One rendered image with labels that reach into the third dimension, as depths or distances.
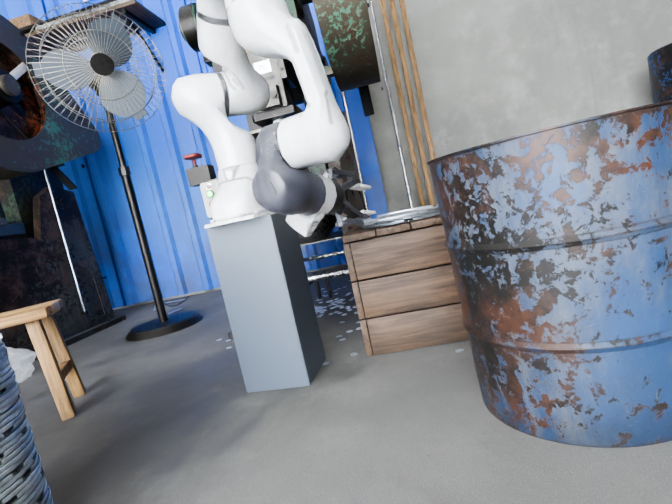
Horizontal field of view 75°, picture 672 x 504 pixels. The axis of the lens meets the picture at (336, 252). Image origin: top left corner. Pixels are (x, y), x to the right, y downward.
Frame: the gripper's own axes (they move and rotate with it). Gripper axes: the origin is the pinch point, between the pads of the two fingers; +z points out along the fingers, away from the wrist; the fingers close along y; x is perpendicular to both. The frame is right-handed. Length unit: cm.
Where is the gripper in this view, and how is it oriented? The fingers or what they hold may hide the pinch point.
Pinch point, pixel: (363, 200)
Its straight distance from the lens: 110.6
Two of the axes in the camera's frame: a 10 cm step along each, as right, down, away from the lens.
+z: 5.0, -0.5, 8.7
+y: -1.8, -9.8, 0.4
